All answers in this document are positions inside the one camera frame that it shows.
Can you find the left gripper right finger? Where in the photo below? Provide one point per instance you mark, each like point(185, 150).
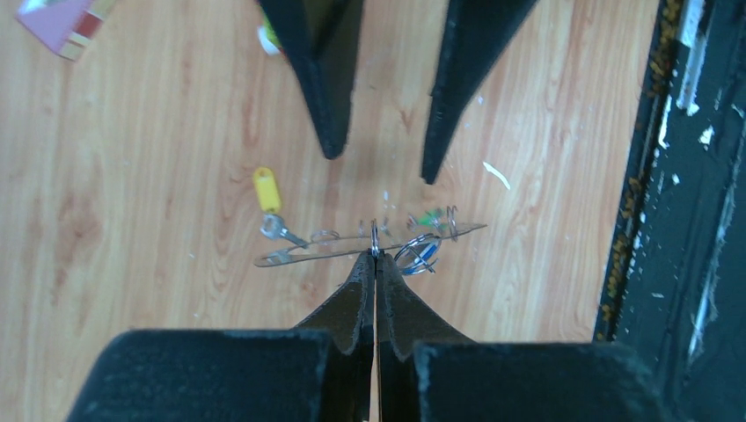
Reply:
point(404, 319)

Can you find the pink picture block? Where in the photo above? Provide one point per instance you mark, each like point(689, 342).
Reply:
point(65, 27)

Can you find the yellow key tag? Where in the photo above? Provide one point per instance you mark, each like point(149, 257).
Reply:
point(267, 191)

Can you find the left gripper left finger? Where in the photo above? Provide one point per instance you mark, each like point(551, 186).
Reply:
point(347, 314)

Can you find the toy brick car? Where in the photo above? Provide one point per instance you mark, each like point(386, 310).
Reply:
point(268, 39)

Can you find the green key tag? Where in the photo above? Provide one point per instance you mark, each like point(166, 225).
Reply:
point(434, 218)

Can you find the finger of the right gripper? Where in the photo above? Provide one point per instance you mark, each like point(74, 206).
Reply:
point(320, 39)
point(475, 34)

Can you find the blue key tag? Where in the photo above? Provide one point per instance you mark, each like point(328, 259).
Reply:
point(418, 255)

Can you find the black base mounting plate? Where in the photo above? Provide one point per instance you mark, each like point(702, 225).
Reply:
point(674, 288)

